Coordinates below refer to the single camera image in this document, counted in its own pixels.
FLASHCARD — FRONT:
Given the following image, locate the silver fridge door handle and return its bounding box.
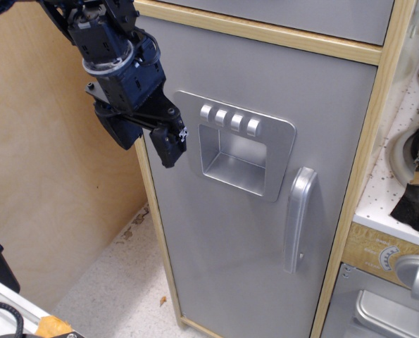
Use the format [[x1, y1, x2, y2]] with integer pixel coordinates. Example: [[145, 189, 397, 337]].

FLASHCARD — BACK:
[[283, 167, 317, 274]]

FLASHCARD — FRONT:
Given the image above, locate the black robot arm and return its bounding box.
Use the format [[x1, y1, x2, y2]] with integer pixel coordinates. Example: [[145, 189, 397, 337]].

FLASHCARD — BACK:
[[39, 1, 187, 168]]

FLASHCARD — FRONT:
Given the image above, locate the silver fridge door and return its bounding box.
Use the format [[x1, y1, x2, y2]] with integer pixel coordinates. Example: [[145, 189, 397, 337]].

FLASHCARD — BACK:
[[139, 18, 377, 337]]

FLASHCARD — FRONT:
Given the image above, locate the silver oven door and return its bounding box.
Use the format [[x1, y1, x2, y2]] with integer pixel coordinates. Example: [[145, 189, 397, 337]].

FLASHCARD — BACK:
[[321, 263, 419, 338]]

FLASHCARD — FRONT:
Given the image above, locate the silver oven knob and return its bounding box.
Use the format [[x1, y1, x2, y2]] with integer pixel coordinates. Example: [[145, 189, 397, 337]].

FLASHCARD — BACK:
[[394, 255, 419, 301]]

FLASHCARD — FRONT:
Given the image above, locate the orange tape piece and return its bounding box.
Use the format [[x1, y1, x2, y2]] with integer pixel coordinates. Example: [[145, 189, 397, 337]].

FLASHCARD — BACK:
[[35, 315, 73, 337]]

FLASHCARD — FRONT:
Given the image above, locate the aluminium rail frame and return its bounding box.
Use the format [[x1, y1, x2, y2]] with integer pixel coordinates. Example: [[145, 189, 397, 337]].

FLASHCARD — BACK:
[[0, 273, 51, 335]]

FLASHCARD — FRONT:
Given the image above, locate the black braided cable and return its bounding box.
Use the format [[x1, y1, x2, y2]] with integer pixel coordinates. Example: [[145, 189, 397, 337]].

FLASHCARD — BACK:
[[0, 301, 25, 338]]

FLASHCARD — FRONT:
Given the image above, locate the white speckled stove top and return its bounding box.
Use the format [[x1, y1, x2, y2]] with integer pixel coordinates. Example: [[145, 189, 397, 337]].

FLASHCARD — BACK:
[[353, 35, 419, 247]]

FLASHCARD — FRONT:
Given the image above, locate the wooden toy kitchen cabinet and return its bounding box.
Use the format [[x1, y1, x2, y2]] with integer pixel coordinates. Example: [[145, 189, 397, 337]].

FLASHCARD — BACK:
[[137, 1, 417, 337]]

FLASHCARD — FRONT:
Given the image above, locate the silver freezer door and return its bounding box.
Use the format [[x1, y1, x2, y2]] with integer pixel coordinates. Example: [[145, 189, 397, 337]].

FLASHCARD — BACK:
[[171, 0, 394, 45]]

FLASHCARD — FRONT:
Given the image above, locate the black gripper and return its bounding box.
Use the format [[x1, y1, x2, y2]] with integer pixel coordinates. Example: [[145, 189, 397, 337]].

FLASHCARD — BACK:
[[85, 58, 187, 168]]

